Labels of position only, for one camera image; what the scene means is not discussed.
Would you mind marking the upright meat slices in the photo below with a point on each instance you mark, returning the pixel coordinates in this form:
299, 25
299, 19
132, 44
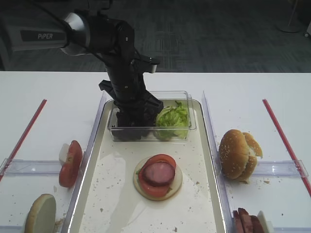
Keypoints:
245, 223

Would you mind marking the purple cabbage pile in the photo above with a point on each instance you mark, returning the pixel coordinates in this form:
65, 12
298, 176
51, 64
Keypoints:
129, 135

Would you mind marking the sesame bun front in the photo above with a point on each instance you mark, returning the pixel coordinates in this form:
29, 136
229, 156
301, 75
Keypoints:
233, 153

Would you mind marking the lower left clear holder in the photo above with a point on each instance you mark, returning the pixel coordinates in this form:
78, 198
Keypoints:
11, 229

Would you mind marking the right clear vertical rail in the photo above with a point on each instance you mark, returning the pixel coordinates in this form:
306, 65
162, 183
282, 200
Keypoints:
227, 217

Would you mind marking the upper right clear holder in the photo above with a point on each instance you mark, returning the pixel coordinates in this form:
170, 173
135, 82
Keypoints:
290, 168

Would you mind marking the lower right clear holder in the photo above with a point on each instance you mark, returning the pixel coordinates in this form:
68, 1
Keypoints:
292, 230

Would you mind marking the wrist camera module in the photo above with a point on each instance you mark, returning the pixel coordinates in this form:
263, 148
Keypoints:
144, 63

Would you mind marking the left red strip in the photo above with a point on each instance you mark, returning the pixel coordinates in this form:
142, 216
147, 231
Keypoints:
24, 137

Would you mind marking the green lettuce head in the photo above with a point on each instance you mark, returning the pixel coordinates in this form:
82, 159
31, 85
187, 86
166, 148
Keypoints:
174, 117

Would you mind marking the ham slice on bun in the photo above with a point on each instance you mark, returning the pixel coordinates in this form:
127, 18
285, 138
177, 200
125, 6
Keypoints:
158, 174

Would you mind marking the clear holder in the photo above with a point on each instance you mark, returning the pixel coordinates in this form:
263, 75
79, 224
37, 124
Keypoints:
290, 168
292, 230
11, 229
18, 167

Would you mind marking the white metal tray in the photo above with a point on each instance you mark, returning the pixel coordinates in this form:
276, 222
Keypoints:
107, 201

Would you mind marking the white block behind meat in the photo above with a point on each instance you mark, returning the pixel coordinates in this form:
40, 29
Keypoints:
266, 224

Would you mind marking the clear plastic container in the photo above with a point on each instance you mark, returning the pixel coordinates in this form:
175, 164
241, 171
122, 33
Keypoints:
168, 98

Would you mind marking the right red strip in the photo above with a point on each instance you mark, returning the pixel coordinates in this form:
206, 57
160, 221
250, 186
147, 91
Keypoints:
286, 143

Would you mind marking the sesame bun rear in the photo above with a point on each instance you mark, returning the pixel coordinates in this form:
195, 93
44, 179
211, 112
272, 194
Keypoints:
254, 152

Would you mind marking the clear vertical rail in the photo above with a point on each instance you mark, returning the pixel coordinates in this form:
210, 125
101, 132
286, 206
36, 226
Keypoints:
227, 217
82, 165

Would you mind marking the left clear vertical rail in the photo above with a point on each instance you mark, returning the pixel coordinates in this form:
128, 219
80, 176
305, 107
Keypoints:
82, 165

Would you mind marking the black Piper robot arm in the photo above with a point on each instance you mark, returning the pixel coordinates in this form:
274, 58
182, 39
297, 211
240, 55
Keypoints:
83, 32

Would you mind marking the white stand base background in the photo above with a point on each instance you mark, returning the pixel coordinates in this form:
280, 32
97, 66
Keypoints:
291, 26

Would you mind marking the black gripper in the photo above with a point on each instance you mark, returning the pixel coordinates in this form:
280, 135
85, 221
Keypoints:
127, 87

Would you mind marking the red strip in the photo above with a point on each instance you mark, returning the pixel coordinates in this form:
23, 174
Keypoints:
286, 143
24, 137

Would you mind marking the upright bun half left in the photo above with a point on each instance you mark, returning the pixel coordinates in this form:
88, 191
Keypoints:
41, 216

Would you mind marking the upright tomato slices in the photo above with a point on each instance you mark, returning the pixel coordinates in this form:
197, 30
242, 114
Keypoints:
70, 169

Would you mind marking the tomato slice on bun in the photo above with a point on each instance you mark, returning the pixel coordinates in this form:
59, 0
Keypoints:
158, 191

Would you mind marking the sesame bun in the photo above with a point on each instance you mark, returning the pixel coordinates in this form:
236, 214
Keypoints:
233, 153
254, 152

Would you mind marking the bottom bun on tray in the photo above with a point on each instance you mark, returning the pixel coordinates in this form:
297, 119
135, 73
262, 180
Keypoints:
173, 188

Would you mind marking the upper left clear holder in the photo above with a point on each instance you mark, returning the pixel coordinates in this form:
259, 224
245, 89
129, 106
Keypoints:
18, 167

